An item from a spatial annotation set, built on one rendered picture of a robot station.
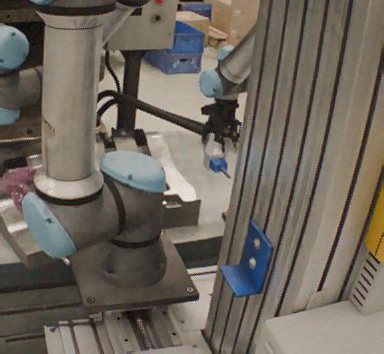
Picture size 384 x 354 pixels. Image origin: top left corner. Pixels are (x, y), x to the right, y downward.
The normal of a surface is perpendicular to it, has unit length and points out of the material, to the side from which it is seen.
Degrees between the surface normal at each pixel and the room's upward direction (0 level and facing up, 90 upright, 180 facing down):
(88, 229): 90
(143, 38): 90
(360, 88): 90
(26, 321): 90
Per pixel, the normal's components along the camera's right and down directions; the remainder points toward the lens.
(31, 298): 0.39, 0.47
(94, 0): 0.64, 0.42
